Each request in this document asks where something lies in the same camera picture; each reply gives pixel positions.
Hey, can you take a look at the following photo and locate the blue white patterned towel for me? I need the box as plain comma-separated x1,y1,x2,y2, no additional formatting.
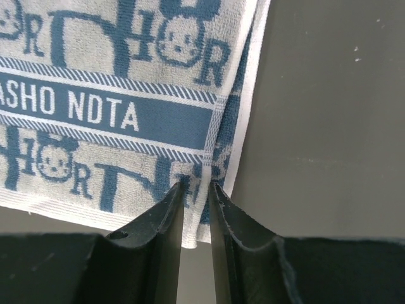
1,1,270,248

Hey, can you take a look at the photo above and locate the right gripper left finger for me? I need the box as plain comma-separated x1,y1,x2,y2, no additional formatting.
1,183,184,303

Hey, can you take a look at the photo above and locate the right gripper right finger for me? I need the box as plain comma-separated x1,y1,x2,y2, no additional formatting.
209,183,404,303

